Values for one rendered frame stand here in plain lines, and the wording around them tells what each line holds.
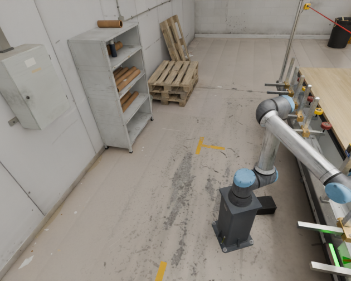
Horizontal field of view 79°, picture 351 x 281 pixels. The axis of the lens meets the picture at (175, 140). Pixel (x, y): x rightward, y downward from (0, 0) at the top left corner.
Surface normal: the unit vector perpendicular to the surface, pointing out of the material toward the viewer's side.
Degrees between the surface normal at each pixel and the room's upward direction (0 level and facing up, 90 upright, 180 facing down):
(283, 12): 90
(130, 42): 90
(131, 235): 0
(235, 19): 90
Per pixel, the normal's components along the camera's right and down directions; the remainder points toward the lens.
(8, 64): 0.96, 0.14
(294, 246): -0.06, -0.77
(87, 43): -0.28, 0.62
